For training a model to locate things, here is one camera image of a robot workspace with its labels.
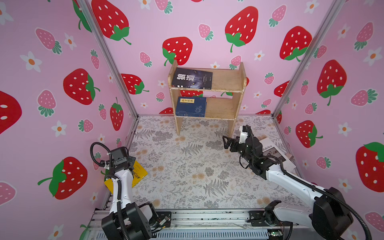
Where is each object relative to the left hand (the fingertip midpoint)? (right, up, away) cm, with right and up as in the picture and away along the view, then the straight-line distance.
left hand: (124, 165), depth 82 cm
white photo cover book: (+89, +7, +16) cm, 91 cm away
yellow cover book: (+5, -6, +8) cm, 11 cm away
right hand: (+58, +16, -1) cm, 60 cm away
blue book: (+37, +34, +9) cm, 51 cm away
